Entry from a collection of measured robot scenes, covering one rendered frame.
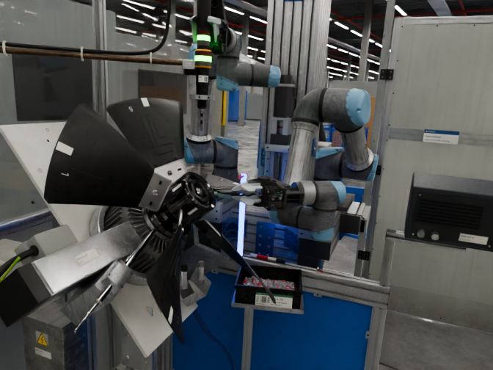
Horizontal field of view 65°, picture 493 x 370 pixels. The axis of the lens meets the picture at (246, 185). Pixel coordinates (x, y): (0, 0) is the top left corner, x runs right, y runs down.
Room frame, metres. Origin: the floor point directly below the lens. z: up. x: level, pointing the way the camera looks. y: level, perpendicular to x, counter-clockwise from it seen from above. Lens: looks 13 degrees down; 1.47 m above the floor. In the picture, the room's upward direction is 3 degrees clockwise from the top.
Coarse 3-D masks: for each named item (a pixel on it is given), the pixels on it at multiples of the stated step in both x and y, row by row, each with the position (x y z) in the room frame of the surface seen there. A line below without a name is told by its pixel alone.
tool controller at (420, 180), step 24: (432, 192) 1.13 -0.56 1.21; (456, 192) 1.10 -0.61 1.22; (480, 192) 1.09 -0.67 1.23; (408, 216) 1.17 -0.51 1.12; (432, 216) 1.14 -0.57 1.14; (456, 216) 1.11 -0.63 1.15; (480, 216) 1.09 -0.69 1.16; (432, 240) 1.16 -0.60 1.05; (456, 240) 1.13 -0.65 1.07; (480, 240) 1.10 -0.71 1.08
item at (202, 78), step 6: (198, 72) 1.06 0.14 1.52; (204, 72) 1.06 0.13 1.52; (198, 78) 1.06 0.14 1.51; (204, 78) 1.06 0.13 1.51; (198, 84) 1.06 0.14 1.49; (204, 84) 1.06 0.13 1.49; (198, 90) 1.06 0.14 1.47; (204, 90) 1.06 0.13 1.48; (198, 102) 1.07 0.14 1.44; (204, 102) 1.07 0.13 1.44; (198, 108) 1.07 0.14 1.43; (204, 108) 1.07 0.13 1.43
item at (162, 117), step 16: (112, 112) 1.10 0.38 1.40; (128, 112) 1.11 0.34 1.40; (144, 112) 1.13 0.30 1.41; (160, 112) 1.15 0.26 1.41; (176, 112) 1.17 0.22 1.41; (128, 128) 1.08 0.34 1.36; (144, 128) 1.10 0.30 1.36; (160, 128) 1.10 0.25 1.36; (176, 128) 1.13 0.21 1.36; (144, 144) 1.07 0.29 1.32; (160, 144) 1.07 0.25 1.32; (176, 144) 1.09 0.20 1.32; (160, 160) 1.05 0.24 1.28
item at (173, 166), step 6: (174, 162) 1.05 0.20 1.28; (180, 162) 1.06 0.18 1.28; (156, 168) 1.04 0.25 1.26; (162, 168) 1.04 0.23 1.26; (168, 168) 1.04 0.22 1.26; (174, 168) 1.04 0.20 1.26; (162, 174) 1.03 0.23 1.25; (174, 174) 1.03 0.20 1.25; (180, 174) 1.03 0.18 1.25; (174, 180) 1.02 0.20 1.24
